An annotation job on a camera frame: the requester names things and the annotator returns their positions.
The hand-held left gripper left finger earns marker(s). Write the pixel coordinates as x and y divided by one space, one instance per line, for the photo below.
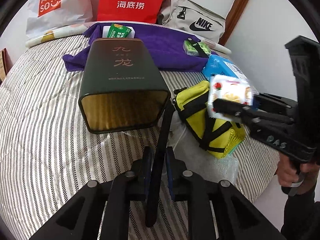
147 165

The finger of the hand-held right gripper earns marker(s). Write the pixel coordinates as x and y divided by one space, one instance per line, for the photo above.
232 110
275 101

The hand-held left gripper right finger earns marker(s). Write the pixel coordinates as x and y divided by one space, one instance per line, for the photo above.
170 170

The white fruit print snack packet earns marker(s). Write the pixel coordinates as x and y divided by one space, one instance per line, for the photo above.
230 90

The clear plastic bag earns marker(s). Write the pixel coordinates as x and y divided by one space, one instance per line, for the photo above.
225 167

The green tissue pack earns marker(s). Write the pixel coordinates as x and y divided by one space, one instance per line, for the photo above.
191 48

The white sponge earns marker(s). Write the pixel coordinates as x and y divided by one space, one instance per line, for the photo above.
132 33

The green sachet packet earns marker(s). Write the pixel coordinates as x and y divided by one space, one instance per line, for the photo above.
117 31

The person's right forearm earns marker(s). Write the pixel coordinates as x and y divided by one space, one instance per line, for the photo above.
302 215

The person's right hand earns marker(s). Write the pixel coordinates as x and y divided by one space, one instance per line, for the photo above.
286 172

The blue cardboard box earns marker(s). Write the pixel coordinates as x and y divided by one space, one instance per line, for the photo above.
217 66

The dark tin box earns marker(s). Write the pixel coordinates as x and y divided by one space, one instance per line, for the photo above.
120 75

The purple towel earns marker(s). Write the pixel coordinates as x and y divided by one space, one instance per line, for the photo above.
160 47

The grey sports bag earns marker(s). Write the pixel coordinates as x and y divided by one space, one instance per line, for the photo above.
175 15

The red paper bag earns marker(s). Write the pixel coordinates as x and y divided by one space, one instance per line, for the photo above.
130 0

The rolled printed paper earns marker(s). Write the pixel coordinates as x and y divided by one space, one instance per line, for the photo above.
50 36

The white plastic shopping bag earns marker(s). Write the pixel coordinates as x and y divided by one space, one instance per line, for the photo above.
65 12

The brown patterned notebook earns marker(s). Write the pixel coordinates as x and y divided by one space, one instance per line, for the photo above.
3 65

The wooden door frame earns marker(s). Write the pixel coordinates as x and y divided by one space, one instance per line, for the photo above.
240 5

